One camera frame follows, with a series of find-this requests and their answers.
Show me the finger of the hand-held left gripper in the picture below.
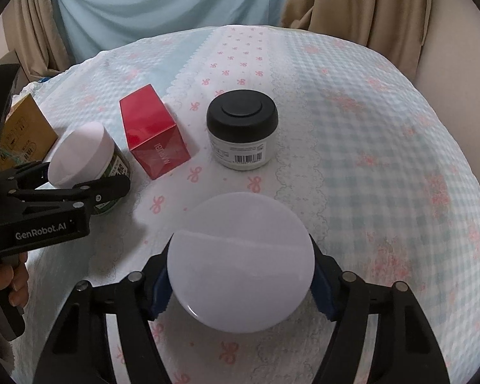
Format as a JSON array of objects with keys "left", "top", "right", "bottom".
[
  {"left": 6, "top": 174, "right": 131, "bottom": 214},
  {"left": 0, "top": 160, "right": 52, "bottom": 193}
]

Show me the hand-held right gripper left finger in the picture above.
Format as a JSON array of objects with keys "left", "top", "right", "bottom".
[{"left": 33, "top": 248, "right": 175, "bottom": 384}]

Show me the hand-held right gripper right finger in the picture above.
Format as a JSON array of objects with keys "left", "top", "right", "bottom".
[{"left": 307, "top": 234, "right": 451, "bottom": 384}]

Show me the white-lid jar with green label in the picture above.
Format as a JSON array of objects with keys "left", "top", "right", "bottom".
[{"left": 48, "top": 123, "right": 132, "bottom": 216}]

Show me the brown cardboard box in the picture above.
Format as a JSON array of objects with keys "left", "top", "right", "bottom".
[{"left": 0, "top": 95, "right": 59, "bottom": 172}]

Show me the white round lid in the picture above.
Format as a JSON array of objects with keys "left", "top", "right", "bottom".
[{"left": 166, "top": 193, "right": 316, "bottom": 334}]

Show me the person's left hand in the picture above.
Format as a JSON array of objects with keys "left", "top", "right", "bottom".
[{"left": 0, "top": 255, "right": 30, "bottom": 309}]

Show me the red rectangular box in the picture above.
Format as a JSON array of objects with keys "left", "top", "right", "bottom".
[{"left": 119, "top": 84, "right": 192, "bottom": 181}]

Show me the beige curtain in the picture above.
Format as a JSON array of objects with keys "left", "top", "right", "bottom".
[
  {"left": 3, "top": 0, "right": 71, "bottom": 85},
  {"left": 280, "top": 0, "right": 433, "bottom": 81}
]

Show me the black-lid white jar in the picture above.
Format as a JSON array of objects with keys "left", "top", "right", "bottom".
[{"left": 206, "top": 91, "right": 280, "bottom": 171}]

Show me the light blue cloth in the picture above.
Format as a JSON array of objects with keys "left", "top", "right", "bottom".
[{"left": 50, "top": 0, "right": 293, "bottom": 65}]

